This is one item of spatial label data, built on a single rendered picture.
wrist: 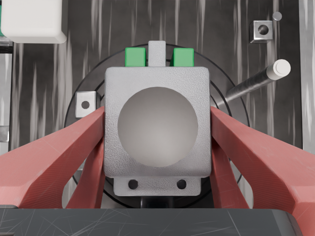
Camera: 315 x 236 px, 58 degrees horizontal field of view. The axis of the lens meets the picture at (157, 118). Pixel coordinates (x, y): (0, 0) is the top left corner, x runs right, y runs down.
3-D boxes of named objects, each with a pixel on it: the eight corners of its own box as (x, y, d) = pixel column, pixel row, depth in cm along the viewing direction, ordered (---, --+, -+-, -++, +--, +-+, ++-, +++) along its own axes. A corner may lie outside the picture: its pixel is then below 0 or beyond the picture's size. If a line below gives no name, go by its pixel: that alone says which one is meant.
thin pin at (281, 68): (236, 100, 21) (291, 76, 13) (225, 100, 21) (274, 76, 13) (236, 90, 21) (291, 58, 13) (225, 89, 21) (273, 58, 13)
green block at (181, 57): (184, 84, 21) (194, 68, 16) (168, 84, 21) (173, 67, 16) (184, 68, 21) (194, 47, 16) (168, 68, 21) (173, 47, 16)
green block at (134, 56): (146, 84, 21) (145, 67, 16) (131, 83, 21) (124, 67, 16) (147, 68, 21) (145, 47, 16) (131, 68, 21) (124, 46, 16)
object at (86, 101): (100, 121, 21) (96, 119, 19) (79, 120, 21) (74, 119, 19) (100, 93, 21) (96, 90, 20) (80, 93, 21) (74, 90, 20)
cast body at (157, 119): (193, 188, 17) (220, 216, 10) (120, 188, 17) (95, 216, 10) (191, 52, 18) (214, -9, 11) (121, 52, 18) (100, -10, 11)
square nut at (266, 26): (268, 43, 24) (273, 39, 23) (249, 43, 24) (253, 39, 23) (267, 25, 24) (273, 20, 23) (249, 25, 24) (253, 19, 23)
